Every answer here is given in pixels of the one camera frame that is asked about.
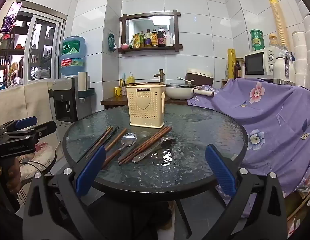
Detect beige cloth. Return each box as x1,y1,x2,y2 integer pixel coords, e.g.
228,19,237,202
0,81,54,130

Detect cardboard box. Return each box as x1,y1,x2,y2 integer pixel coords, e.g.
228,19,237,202
285,192,310,230

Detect aluminium sliding window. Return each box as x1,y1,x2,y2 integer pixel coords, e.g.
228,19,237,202
24,6,67,83

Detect white kettle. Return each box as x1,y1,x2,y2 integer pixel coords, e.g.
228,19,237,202
273,46,295,85

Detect black chopstick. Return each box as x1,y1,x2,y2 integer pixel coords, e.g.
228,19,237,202
80,126,119,161
79,126,118,162

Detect smartphone on stand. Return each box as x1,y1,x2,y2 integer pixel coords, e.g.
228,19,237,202
0,1,23,34

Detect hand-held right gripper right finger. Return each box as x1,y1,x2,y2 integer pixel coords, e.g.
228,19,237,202
205,144,288,240

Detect teal cup holder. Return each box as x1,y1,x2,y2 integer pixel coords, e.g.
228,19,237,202
77,88,95,99

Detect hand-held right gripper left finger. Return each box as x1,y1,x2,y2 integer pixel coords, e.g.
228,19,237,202
22,145,113,240

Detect white paper cup tube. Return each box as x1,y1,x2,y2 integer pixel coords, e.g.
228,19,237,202
78,71,89,92

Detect metal spoon with wooden handle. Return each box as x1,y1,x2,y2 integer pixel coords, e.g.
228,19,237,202
101,132,138,169

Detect purple floral cloth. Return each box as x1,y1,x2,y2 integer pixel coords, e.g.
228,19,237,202
187,77,310,218

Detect wooden framed mirror shelf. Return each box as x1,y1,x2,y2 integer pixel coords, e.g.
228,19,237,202
118,9,183,54

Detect blue water jug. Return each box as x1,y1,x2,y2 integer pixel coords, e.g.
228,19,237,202
60,35,87,78

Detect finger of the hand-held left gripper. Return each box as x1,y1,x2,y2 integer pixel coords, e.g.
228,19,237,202
9,121,57,143
0,116,38,133

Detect cream plastic utensil holder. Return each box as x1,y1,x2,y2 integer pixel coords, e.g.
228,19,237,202
126,84,166,127

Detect person's left hand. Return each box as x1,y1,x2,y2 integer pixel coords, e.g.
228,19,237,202
7,157,22,194

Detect black cable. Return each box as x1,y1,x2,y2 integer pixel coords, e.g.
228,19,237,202
19,161,55,170

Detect brown and white rice cooker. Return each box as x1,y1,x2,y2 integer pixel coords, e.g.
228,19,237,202
185,68,214,87

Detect white pan with lid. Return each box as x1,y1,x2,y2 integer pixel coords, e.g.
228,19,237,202
165,82,215,100

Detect printed stool cushion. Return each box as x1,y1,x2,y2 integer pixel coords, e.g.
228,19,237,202
19,142,57,184

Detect grey water dispenser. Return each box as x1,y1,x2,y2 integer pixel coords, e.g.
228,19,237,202
49,76,92,127

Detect white microwave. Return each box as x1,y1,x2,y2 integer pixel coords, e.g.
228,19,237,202
244,46,286,79

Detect woven brown basin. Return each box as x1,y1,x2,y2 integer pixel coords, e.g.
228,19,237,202
130,81,166,86

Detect dark soy sauce bottle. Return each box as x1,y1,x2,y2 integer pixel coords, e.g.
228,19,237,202
157,27,166,47

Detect green hanging packet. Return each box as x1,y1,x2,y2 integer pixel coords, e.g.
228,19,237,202
109,32,118,52

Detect brass faucet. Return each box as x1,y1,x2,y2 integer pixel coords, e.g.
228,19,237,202
153,69,168,85

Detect yellow green snack packets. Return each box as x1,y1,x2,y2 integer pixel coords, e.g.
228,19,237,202
129,32,145,48

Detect tall stack of paper cups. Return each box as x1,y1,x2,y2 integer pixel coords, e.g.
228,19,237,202
267,0,291,49

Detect yellow roll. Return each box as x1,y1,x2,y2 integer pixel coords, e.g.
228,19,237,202
227,49,236,79

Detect stack of small white bowls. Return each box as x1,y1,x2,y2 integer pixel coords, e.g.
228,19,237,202
292,31,309,88

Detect wooden counter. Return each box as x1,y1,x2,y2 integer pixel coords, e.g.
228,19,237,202
100,96,189,109

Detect all-metal spoon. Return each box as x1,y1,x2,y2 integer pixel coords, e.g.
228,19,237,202
132,136,176,163

